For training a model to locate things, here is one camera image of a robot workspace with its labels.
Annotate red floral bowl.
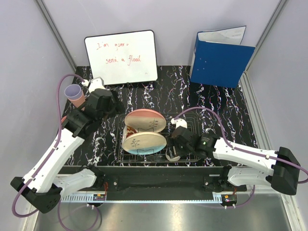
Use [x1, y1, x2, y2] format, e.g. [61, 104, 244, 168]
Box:
[122, 125, 137, 142]

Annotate blue and beige plate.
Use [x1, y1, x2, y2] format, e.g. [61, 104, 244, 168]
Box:
[122, 132, 167, 155]

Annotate blue ring binder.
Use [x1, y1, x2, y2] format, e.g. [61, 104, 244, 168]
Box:
[190, 26, 255, 88]

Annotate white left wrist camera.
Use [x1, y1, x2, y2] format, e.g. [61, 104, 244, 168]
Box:
[81, 77, 105, 93]

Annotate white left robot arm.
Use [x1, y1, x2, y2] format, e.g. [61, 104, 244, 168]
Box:
[11, 89, 125, 214]

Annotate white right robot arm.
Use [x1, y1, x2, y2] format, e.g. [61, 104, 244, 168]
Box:
[167, 127, 300, 195]

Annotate pink and beige plate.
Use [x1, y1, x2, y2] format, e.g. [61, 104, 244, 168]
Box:
[124, 109, 167, 133]

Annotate whiteboard with red writing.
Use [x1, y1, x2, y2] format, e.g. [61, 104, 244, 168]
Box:
[84, 30, 158, 85]

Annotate lilac cup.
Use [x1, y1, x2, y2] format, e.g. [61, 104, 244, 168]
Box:
[64, 84, 83, 101]

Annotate grey cable duct rail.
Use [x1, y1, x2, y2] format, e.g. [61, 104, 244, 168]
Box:
[61, 193, 106, 203]

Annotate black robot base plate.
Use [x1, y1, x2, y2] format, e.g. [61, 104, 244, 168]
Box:
[60, 166, 249, 203]

